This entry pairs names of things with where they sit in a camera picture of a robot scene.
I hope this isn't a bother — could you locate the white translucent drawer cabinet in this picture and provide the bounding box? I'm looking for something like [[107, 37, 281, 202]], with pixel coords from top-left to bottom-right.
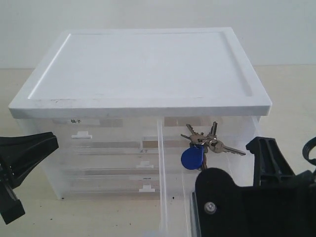
[[9, 28, 272, 194]]

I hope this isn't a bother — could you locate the bottom wide clear drawer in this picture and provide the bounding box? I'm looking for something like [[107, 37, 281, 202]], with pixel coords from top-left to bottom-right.
[[56, 175, 160, 200]]

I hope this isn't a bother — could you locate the black ribbon cable loop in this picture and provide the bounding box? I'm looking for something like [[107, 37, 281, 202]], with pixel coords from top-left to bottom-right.
[[301, 138, 316, 168]]

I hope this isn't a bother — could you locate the middle wide clear drawer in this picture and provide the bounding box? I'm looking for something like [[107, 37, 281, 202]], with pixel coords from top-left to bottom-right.
[[42, 149, 159, 175]]

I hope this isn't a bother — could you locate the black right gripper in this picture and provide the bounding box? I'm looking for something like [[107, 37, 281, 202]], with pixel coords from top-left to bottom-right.
[[195, 136, 316, 237]]

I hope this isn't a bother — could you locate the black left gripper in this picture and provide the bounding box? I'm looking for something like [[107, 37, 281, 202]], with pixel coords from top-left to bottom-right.
[[0, 132, 59, 224]]

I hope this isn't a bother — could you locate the wide clear drawer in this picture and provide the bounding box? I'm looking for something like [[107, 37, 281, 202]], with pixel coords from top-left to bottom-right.
[[42, 149, 159, 175], [56, 175, 160, 200]]

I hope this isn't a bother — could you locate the key bunch with blue fob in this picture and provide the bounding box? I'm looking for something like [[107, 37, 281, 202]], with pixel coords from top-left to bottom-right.
[[180, 121, 246, 171]]

